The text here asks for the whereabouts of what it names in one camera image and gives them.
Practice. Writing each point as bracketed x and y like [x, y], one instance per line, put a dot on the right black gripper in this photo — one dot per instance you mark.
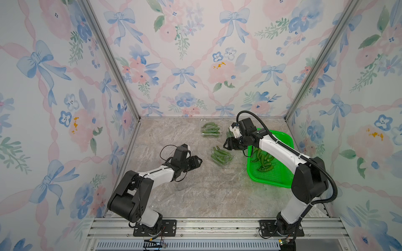
[231, 144]

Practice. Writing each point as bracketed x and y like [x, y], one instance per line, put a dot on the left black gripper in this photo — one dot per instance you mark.
[195, 163]

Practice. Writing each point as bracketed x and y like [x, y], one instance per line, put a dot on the clear pepper container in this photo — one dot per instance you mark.
[211, 129]
[229, 134]
[221, 157]

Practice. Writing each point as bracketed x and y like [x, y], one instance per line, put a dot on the green peppers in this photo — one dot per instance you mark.
[262, 160]

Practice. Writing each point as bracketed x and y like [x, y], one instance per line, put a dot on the bright green plastic basket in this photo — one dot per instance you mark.
[280, 176]

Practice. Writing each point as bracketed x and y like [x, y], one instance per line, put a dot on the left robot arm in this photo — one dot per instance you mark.
[130, 198]

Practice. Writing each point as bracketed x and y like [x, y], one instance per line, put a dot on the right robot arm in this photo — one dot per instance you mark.
[310, 179]

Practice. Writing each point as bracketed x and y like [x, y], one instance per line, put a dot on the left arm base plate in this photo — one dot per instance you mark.
[161, 228]

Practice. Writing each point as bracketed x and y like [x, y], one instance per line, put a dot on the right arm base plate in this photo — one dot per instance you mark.
[272, 228]

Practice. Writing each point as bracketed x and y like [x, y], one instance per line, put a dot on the aluminium front rail frame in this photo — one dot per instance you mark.
[219, 234]

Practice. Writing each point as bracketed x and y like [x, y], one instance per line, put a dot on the left aluminium corner post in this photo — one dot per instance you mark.
[107, 52]

